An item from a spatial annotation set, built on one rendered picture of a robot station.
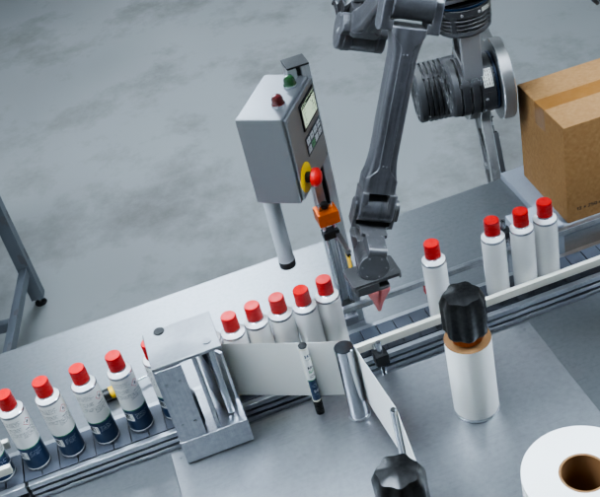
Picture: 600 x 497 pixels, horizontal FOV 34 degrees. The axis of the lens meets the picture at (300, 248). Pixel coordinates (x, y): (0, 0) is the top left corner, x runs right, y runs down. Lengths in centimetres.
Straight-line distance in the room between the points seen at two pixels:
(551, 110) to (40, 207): 291
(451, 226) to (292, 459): 83
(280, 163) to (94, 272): 240
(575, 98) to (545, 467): 102
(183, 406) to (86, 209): 275
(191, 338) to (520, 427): 65
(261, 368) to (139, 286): 205
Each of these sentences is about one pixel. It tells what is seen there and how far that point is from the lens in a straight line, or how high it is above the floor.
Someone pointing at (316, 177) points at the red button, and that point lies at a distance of 188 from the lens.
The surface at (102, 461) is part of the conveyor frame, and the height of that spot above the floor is 87.
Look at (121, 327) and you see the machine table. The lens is 250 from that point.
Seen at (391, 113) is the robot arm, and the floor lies 145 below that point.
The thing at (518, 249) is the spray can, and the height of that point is 100.
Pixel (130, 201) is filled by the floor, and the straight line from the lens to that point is 455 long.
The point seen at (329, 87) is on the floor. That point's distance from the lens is 501.
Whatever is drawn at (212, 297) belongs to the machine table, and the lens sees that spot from 249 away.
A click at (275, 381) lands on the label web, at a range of 203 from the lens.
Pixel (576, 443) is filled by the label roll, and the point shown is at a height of 102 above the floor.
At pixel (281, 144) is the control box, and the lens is 184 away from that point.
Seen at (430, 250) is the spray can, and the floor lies 108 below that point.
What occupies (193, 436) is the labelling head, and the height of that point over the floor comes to 95.
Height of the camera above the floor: 236
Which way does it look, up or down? 37 degrees down
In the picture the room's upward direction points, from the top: 14 degrees counter-clockwise
